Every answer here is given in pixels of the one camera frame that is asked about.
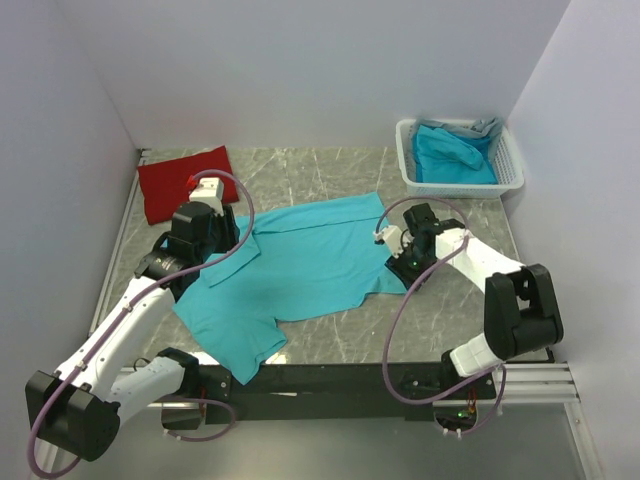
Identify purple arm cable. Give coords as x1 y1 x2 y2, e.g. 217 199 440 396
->
25 170 257 479
374 196 507 437

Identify light blue t-shirt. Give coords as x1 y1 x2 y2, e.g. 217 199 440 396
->
174 193 406 384

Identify aluminium frame rail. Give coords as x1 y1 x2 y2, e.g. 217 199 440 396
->
54 363 581 407

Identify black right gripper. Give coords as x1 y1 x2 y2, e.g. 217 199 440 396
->
385 241 438 295

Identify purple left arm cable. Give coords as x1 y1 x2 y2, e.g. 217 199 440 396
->
25 170 257 479

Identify grey t-shirt in basket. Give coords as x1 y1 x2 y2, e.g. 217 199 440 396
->
416 117 504 139

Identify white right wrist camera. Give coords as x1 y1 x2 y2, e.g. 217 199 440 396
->
373 225 404 258

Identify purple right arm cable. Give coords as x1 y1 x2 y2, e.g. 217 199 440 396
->
374 196 507 437

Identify blue t-shirt in basket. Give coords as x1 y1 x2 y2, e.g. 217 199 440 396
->
412 125 498 185

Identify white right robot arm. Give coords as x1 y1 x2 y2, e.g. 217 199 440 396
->
373 203 564 399

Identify folded red t-shirt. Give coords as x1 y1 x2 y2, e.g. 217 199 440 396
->
138 146 232 225

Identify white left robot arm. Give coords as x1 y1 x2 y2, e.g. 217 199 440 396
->
25 201 239 461

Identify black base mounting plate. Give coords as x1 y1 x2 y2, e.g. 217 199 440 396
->
199 362 496 421

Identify white plastic laundry basket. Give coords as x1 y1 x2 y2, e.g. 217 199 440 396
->
395 118 524 199

